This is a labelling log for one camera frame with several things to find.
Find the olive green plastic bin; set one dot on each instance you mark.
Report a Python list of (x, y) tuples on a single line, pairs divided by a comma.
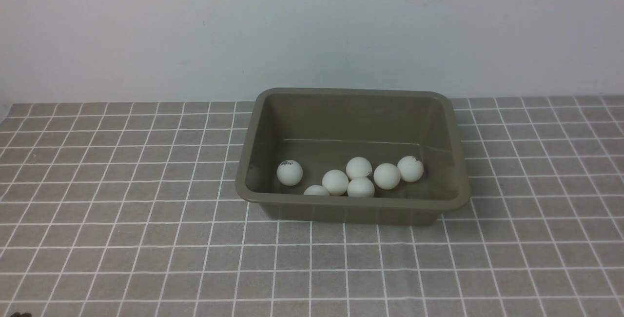
[(353, 156)]

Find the grey checkered tablecloth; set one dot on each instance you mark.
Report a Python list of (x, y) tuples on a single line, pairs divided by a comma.
[(129, 210)]

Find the white ping-pong ball with logo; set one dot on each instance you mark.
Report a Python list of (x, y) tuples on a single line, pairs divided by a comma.
[(358, 167)]

